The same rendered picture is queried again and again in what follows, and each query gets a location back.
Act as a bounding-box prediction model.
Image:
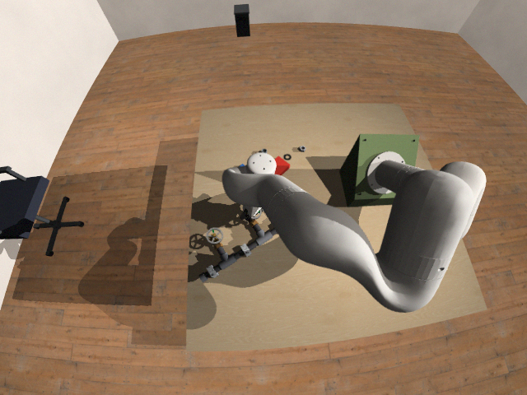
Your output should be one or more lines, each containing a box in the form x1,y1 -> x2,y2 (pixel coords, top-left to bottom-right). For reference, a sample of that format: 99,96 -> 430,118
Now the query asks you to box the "dark red flat block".
275,156 -> 290,175

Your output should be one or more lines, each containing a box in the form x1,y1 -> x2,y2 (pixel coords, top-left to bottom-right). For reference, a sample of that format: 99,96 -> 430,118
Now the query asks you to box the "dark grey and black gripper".
240,205 -> 263,221

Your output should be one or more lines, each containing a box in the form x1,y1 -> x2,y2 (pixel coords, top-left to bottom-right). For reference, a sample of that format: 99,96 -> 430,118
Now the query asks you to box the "grey t-shaped pipe manifold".
198,210 -> 277,282

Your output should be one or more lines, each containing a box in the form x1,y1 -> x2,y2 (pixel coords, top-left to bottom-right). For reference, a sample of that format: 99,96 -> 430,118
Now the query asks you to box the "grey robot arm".
222,151 -> 486,313

